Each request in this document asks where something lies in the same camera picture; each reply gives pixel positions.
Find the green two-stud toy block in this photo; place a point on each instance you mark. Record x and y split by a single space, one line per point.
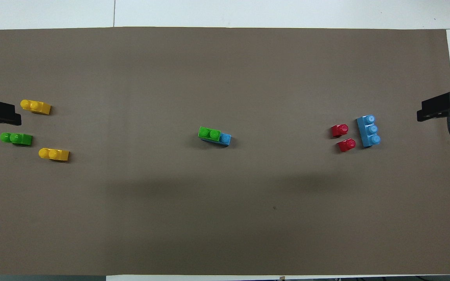
18 138
208 133

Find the blue three-stud toy block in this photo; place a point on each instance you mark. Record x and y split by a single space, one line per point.
225 139
367 132

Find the yellow two-stud toy block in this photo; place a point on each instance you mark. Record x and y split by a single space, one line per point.
37 106
55 154

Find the red one-stud toy block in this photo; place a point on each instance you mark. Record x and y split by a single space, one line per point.
346 145
339 130

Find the brown paper table mat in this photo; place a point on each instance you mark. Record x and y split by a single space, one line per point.
225 78

